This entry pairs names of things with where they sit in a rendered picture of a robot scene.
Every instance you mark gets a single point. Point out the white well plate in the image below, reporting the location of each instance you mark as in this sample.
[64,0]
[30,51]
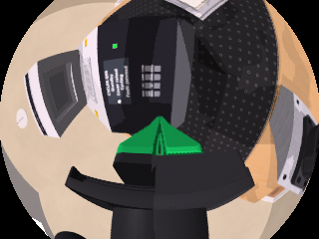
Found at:
[196,4]

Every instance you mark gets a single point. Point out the grey benchtop lab instrument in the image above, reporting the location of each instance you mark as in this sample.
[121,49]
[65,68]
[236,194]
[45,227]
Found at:
[139,69]

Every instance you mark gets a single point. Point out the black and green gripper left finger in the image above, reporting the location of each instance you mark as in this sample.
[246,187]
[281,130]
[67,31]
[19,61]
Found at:
[146,140]

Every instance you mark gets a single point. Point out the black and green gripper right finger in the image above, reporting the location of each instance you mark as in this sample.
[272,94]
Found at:
[175,142]

